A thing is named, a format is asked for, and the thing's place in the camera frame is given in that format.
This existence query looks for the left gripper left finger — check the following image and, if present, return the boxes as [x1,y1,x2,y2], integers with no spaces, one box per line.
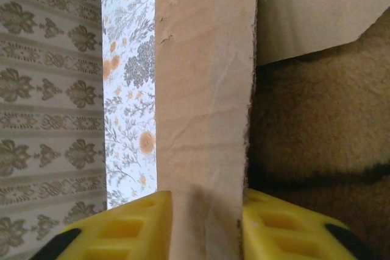
[30,191,174,260]

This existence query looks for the floral tablecloth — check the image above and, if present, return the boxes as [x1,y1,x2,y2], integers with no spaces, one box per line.
[100,0,159,211]

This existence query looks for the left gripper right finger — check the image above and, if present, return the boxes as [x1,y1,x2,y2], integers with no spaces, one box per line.
[242,188,375,260]

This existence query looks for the brown cardboard box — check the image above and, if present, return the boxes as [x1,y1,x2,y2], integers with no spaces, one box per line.
[154,0,390,260]

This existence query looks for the brown plush toy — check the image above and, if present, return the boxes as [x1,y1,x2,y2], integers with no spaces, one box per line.
[246,7,390,260]

